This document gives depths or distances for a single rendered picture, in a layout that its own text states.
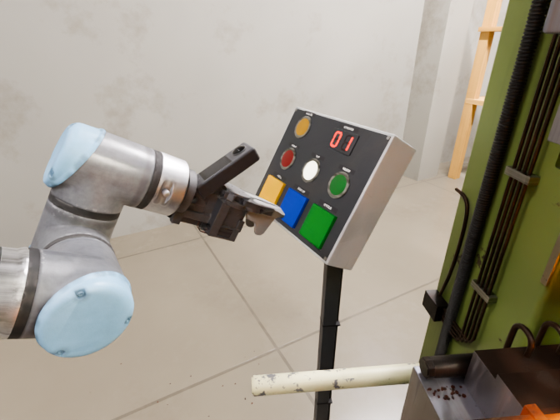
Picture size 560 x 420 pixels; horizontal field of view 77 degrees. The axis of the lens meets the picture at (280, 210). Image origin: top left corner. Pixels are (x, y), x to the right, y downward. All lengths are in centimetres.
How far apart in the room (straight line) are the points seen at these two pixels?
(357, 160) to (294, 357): 125
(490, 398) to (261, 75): 263
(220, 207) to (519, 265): 50
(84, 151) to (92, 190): 5
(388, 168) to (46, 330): 58
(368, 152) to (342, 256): 21
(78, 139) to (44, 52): 212
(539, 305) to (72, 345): 64
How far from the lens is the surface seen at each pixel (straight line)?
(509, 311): 74
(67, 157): 49
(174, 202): 53
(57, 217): 53
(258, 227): 63
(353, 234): 71
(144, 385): 181
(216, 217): 57
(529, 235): 68
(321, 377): 92
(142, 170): 51
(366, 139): 73
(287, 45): 300
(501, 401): 56
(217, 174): 55
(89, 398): 185
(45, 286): 41
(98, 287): 40
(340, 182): 72
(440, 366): 59
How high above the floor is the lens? 136
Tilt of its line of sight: 26 degrees down
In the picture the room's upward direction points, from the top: straight up
